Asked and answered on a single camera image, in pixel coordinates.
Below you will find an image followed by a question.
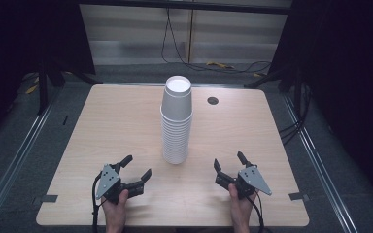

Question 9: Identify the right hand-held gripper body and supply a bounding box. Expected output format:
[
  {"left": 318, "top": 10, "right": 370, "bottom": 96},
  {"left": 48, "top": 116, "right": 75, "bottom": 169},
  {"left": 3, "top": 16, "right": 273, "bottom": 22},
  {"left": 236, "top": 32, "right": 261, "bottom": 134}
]
[{"left": 235, "top": 165, "right": 273, "bottom": 200}]

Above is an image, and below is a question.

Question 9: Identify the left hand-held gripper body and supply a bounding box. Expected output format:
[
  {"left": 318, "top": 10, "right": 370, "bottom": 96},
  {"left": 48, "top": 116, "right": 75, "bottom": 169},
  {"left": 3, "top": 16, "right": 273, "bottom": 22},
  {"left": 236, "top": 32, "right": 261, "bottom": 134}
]
[{"left": 95, "top": 163, "right": 127, "bottom": 206}]

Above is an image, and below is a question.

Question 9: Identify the stack of white paper cups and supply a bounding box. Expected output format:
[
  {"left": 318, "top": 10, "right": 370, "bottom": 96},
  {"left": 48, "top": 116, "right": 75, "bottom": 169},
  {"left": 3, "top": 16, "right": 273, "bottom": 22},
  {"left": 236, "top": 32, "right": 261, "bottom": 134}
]
[{"left": 159, "top": 75, "right": 194, "bottom": 166}]

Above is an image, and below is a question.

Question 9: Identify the person's left hand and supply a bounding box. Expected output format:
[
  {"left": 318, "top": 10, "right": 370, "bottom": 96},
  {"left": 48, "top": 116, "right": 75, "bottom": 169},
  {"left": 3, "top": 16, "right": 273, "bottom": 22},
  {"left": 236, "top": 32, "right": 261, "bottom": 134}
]
[{"left": 101, "top": 189, "right": 130, "bottom": 226}]

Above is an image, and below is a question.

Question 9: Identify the person's right hand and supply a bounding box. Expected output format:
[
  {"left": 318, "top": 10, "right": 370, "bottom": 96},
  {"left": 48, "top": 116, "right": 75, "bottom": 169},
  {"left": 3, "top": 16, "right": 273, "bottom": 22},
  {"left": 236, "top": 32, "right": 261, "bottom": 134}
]
[{"left": 228, "top": 183, "right": 259, "bottom": 226}]

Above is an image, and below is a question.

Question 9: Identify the grey tape strip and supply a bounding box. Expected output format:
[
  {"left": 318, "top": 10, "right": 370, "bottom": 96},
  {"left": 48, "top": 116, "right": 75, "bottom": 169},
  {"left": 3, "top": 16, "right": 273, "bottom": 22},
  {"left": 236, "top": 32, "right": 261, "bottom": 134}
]
[
  {"left": 288, "top": 191, "right": 311, "bottom": 202},
  {"left": 40, "top": 194, "right": 59, "bottom": 204}
]

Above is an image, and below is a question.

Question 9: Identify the black metal stand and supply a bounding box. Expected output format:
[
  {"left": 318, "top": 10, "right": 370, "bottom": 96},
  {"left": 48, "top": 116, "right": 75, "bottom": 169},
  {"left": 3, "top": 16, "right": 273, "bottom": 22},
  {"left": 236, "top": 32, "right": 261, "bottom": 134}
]
[
  {"left": 244, "top": 64, "right": 306, "bottom": 110},
  {"left": 36, "top": 57, "right": 104, "bottom": 117}
]

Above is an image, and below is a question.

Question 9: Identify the yellow floor tape piece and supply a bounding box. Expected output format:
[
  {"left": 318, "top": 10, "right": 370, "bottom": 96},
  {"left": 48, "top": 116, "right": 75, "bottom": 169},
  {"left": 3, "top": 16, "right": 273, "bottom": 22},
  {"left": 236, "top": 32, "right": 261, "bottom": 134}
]
[
  {"left": 205, "top": 60, "right": 236, "bottom": 70},
  {"left": 25, "top": 83, "right": 40, "bottom": 95}
]

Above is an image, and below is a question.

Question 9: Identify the black curtain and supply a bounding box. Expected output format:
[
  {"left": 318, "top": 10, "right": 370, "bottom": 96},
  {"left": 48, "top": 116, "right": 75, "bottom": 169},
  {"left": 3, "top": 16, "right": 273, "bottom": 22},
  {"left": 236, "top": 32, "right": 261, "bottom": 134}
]
[
  {"left": 267, "top": 0, "right": 373, "bottom": 212},
  {"left": 0, "top": 0, "right": 97, "bottom": 147}
]

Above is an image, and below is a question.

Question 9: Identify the black overhead beam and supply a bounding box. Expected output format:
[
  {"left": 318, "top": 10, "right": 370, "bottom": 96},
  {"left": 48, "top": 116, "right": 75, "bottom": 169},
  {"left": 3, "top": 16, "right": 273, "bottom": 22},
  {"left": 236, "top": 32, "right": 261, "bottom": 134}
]
[{"left": 77, "top": 0, "right": 293, "bottom": 16}]

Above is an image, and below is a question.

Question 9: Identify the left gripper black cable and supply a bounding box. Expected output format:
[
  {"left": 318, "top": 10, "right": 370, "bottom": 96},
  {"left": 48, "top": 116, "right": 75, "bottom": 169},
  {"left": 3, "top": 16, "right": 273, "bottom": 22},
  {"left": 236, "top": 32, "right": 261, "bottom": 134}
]
[{"left": 91, "top": 173, "right": 104, "bottom": 233}]

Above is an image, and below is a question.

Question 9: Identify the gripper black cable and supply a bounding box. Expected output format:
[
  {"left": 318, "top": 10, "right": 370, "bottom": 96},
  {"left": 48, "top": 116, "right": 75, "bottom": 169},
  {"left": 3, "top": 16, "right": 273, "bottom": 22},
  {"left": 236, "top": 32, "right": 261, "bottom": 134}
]
[
  {"left": 246, "top": 189, "right": 266, "bottom": 233},
  {"left": 91, "top": 173, "right": 104, "bottom": 233}
]

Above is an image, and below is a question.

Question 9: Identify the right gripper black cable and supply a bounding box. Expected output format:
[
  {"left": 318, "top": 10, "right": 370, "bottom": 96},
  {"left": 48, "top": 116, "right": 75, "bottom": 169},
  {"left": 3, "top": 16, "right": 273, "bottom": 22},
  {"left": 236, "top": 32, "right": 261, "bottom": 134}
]
[{"left": 246, "top": 189, "right": 266, "bottom": 233}]

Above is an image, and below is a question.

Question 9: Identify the bundle of black cables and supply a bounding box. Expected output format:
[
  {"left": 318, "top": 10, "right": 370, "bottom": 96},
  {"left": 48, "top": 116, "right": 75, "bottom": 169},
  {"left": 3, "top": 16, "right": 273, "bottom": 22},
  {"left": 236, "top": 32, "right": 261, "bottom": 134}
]
[{"left": 278, "top": 82, "right": 313, "bottom": 148}]

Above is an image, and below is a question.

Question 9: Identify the metal floor rail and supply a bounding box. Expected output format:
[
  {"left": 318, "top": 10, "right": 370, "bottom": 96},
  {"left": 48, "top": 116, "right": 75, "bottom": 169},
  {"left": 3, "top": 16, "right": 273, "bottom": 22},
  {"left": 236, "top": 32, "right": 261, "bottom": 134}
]
[
  {"left": 0, "top": 85, "right": 64, "bottom": 225},
  {"left": 281, "top": 92, "right": 361, "bottom": 233}
]

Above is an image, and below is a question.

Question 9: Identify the black floor cable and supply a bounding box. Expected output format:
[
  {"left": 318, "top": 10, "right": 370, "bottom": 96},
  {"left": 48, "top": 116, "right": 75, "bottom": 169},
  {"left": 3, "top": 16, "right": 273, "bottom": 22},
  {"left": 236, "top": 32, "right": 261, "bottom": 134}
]
[{"left": 187, "top": 59, "right": 273, "bottom": 75}]

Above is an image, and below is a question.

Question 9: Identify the black hanging wall cable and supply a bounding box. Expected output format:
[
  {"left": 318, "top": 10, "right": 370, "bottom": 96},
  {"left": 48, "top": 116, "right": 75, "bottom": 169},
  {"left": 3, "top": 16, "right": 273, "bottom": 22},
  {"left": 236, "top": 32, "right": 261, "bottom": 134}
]
[{"left": 160, "top": 8, "right": 208, "bottom": 71}]

